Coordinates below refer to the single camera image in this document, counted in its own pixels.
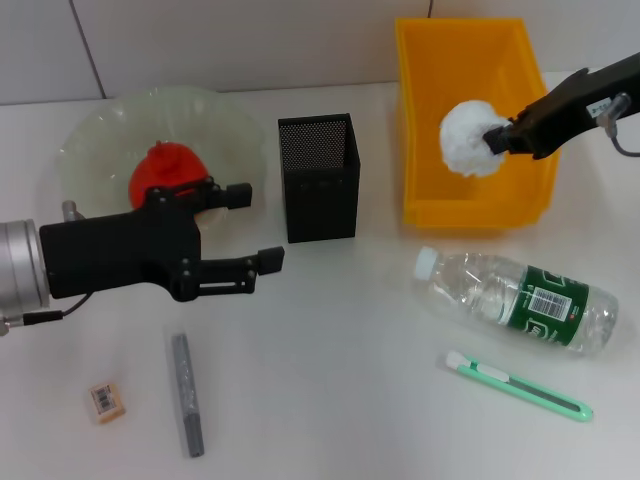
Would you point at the pale green glass fruit plate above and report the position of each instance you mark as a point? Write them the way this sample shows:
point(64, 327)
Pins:
point(110, 130)

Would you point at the clear bottle with green label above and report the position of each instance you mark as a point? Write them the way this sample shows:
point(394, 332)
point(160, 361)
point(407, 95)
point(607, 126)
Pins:
point(500, 285)

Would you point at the orange fruit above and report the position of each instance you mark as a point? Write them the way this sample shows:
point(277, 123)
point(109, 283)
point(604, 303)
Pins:
point(165, 170)

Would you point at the yellow plastic bin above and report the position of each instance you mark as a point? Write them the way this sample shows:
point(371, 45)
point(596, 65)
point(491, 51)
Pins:
point(450, 65)

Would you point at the white paper ball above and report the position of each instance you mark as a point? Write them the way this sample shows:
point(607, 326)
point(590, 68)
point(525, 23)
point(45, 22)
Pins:
point(465, 140)

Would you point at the gray marker pen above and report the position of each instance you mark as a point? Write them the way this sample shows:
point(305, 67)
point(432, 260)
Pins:
point(186, 390)

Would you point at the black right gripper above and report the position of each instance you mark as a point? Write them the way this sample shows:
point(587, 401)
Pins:
point(575, 105)

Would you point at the beige eraser with barcode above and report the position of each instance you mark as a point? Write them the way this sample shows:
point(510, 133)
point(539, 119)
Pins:
point(105, 402)

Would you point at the green utility knife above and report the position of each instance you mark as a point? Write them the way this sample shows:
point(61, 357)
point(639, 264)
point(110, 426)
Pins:
point(520, 387)

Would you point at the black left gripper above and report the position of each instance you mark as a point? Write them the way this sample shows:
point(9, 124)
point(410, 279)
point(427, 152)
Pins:
point(115, 255)

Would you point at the black mesh pen holder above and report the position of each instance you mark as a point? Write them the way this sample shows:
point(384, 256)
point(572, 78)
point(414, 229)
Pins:
point(320, 210)

